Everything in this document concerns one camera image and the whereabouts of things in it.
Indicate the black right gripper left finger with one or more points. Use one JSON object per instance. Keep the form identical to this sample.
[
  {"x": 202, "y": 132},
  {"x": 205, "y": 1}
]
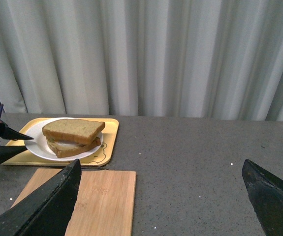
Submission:
[{"x": 48, "y": 209}]

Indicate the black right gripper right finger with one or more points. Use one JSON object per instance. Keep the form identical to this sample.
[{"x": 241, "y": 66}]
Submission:
[{"x": 265, "y": 192}]

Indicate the white round plate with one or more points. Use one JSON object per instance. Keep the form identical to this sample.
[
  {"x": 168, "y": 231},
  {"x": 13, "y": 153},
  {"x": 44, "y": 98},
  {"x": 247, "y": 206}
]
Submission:
[{"x": 38, "y": 146}]

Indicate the bread slice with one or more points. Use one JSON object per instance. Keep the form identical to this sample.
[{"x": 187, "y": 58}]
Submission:
[
  {"x": 72, "y": 152},
  {"x": 73, "y": 130}
]

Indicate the white egg filling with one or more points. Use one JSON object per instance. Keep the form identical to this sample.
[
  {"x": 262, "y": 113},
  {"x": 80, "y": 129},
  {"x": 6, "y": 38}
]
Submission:
[{"x": 62, "y": 145}]

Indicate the bamboo cutting board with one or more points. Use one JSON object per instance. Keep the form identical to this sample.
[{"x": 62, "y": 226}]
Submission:
[{"x": 104, "y": 205}]

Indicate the yellow bear tray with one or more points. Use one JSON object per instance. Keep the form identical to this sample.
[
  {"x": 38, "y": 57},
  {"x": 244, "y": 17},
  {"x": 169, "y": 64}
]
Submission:
[{"x": 100, "y": 158}]

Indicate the grey curtain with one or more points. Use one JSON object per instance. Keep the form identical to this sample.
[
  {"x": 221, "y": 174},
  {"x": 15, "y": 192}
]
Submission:
[{"x": 180, "y": 58}]

